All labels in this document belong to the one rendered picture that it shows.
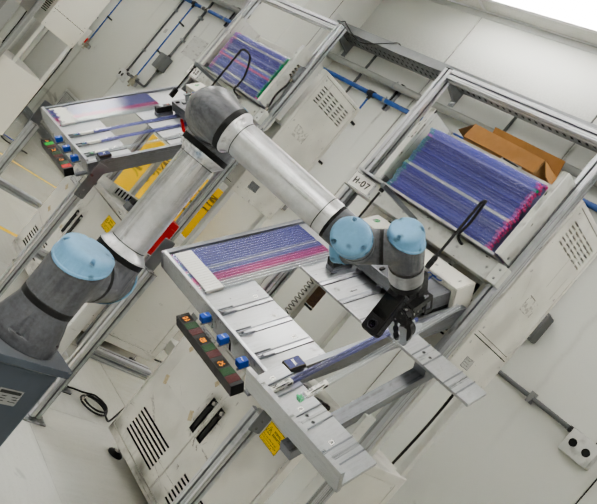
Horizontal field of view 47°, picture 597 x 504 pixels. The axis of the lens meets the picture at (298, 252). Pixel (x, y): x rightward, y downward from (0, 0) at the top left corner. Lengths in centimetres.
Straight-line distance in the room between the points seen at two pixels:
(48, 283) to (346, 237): 58
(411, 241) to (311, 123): 206
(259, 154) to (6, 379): 64
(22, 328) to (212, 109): 56
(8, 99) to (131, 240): 481
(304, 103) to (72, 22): 327
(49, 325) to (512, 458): 260
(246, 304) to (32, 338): 82
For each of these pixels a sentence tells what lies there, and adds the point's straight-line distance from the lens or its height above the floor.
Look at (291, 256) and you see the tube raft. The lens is 228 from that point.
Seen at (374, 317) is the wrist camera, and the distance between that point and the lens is 149.
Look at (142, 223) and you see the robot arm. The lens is 149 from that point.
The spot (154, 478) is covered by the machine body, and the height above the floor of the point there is 13.
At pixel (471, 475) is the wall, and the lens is 361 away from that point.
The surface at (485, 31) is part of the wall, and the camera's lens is 495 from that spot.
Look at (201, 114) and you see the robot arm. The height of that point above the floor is 112.
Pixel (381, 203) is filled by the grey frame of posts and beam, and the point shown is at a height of 132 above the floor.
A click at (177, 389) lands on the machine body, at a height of 37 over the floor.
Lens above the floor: 107
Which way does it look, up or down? 2 degrees down
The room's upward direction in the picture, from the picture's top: 40 degrees clockwise
